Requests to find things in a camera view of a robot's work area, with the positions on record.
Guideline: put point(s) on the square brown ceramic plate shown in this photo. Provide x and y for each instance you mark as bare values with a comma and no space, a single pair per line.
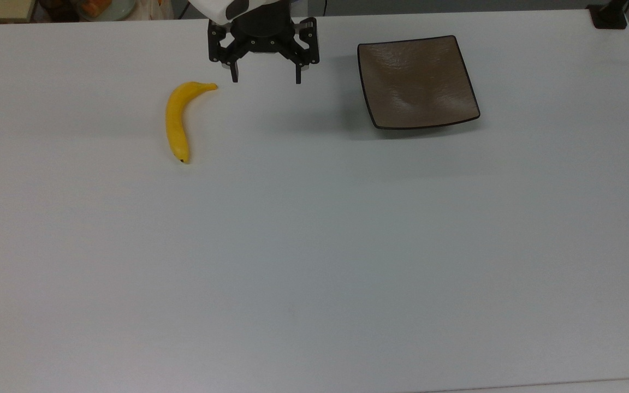
417,82

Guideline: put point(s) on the black table clamp mount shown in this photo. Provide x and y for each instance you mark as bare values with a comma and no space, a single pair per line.
609,15

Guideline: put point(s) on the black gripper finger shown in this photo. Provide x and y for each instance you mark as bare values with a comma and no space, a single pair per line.
308,46
219,46

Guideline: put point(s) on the plate with orange food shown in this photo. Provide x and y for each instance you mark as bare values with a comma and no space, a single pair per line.
104,8

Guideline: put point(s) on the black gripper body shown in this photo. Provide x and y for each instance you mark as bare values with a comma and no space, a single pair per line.
262,30

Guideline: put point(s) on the white plastic bag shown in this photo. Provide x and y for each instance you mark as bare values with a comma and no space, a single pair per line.
156,9

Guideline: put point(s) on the yellow banana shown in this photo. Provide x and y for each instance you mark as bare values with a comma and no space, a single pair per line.
176,123

